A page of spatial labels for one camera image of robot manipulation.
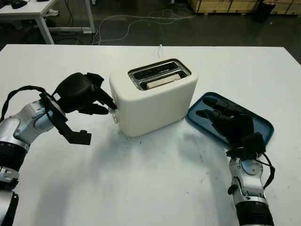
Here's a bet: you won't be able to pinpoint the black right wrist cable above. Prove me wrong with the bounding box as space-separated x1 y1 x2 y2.
255 153 276 189

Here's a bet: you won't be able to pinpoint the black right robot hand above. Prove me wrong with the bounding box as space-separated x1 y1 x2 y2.
196 97 256 148

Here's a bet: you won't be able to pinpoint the slice of white bread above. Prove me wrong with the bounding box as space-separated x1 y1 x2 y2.
146 73 181 89

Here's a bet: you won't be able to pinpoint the black bin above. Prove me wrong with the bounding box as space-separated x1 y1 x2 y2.
253 0 276 23

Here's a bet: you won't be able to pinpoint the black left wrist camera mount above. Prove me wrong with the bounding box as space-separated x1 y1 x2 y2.
39 93 92 145

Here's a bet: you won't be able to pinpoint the white desk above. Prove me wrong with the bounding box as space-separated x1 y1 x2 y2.
0 0 96 45

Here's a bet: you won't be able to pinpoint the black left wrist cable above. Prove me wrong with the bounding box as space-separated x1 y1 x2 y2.
0 86 51 123

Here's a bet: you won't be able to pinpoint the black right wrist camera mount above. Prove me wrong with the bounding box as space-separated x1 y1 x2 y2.
241 132 267 156

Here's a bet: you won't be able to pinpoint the black computer mouse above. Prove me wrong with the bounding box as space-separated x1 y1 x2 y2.
11 0 28 9

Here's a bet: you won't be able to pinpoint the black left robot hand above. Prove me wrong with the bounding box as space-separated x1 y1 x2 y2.
53 72 118 116

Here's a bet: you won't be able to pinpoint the cream two-slot toaster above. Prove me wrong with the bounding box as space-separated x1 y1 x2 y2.
109 58 199 137

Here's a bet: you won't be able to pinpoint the teal plastic tray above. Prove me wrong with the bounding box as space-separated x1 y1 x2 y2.
185 91 275 148

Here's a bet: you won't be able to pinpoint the white cable on floor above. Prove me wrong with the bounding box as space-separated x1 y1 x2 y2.
91 9 197 45

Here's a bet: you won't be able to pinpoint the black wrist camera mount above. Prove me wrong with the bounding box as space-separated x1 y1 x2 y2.
241 132 267 156
39 93 92 145

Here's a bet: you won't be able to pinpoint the stacked wooden crates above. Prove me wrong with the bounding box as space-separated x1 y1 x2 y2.
189 0 301 15

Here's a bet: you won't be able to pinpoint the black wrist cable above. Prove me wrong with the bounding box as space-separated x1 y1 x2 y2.
0 86 51 123
255 153 276 189

